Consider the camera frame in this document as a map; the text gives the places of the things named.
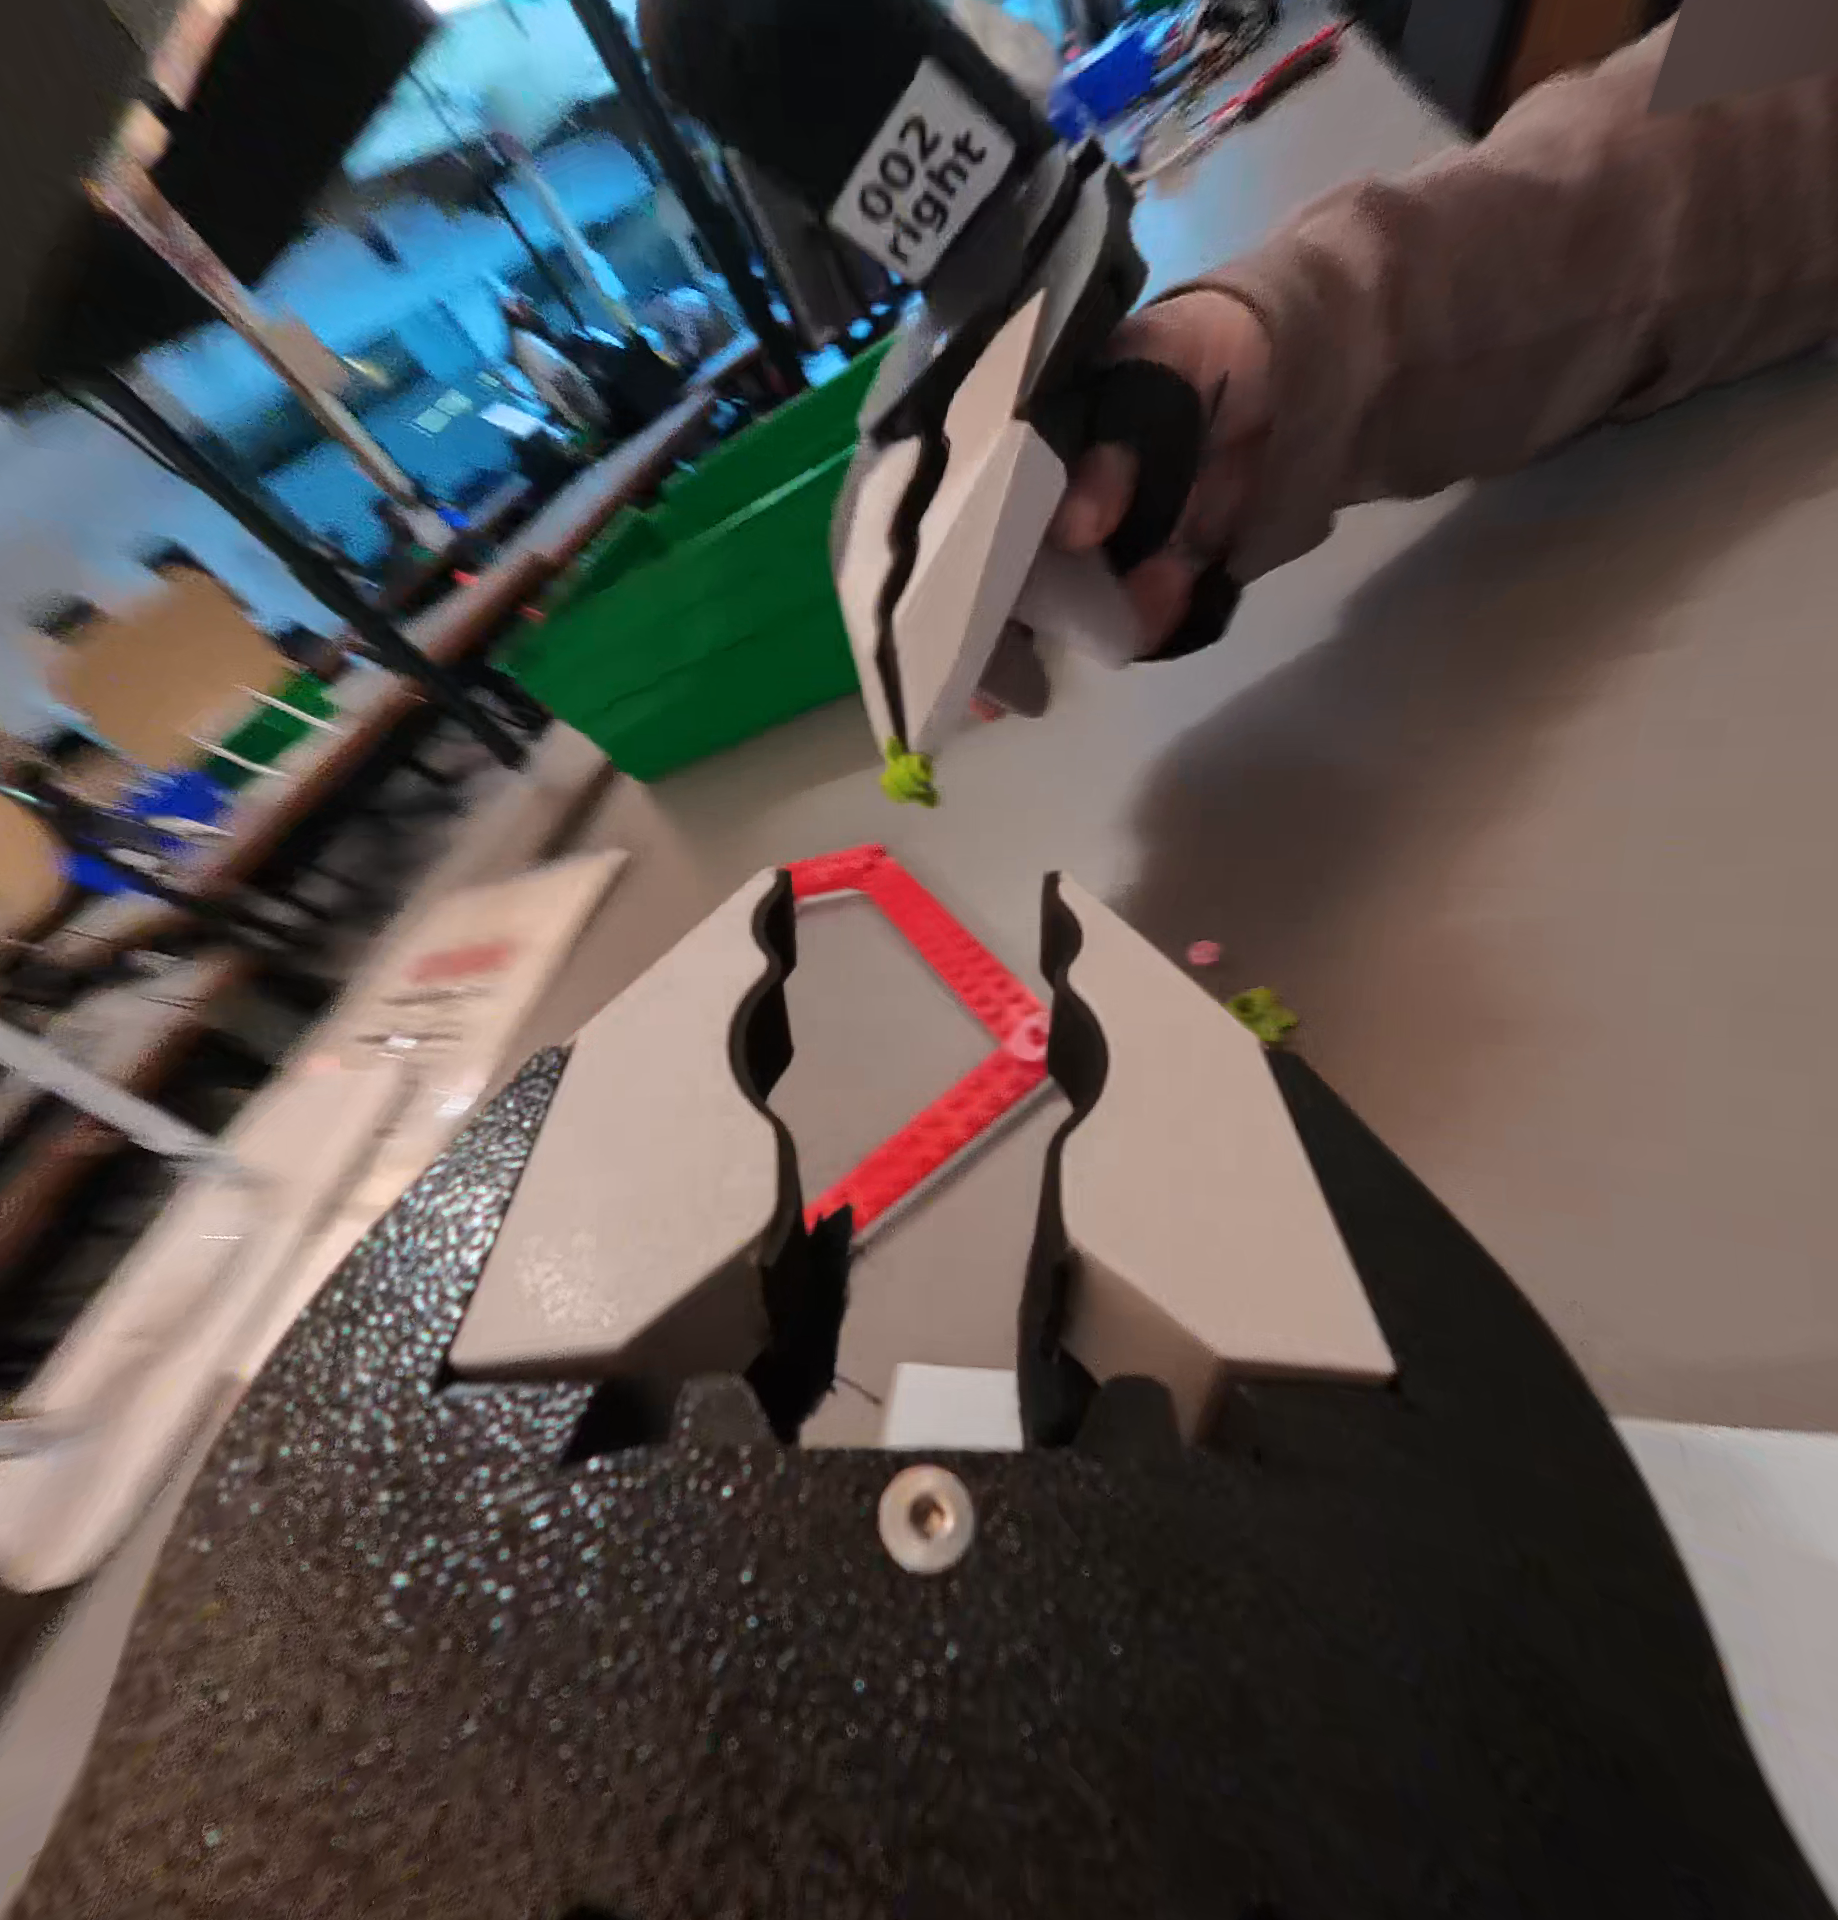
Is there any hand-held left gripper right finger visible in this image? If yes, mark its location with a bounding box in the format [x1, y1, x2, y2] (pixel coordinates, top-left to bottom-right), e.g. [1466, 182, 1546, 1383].
[1016, 871, 1399, 1448]

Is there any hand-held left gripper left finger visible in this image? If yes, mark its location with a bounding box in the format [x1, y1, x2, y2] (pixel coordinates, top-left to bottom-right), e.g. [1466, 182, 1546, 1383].
[444, 867, 863, 1448]

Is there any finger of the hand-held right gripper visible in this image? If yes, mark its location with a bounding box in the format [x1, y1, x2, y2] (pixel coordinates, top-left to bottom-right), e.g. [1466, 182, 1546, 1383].
[890, 290, 1074, 758]
[834, 428, 956, 753]

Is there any red toy brick heart frame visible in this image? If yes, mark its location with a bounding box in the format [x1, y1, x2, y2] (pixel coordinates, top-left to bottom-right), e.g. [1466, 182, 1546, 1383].
[782, 844, 1070, 1247]

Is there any person's right forearm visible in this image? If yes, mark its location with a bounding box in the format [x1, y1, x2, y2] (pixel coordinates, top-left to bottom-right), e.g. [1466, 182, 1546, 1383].
[1206, 17, 1838, 589]

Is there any person's right hand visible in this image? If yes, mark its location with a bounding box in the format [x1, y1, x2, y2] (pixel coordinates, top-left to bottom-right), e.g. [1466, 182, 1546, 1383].
[1048, 285, 1275, 663]

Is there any black stand pole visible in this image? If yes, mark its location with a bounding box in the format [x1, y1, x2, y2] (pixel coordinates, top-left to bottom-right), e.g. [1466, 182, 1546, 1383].
[567, 0, 815, 398]
[50, 368, 553, 771]

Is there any green plastic bin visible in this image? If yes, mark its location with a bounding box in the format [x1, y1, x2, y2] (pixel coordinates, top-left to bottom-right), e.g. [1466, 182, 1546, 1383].
[605, 332, 902, 550]
[491, 444, 867, 786]

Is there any blue plastic bin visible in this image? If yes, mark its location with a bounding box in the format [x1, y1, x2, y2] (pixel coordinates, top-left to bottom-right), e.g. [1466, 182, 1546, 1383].
[1048, 20, 1167, 147]

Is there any black square panel lamp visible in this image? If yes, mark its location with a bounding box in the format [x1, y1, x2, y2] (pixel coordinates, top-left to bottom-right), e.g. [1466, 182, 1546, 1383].
[0, 0, 444, 410]

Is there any light wood tabletop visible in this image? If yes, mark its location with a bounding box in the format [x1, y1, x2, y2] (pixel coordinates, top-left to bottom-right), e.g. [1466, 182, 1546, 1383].
[43, 568, 298, 771]

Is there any white instruction booklet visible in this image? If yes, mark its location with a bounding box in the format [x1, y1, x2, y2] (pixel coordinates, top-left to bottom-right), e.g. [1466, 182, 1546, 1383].
[882, 1361, 1838, 1920]

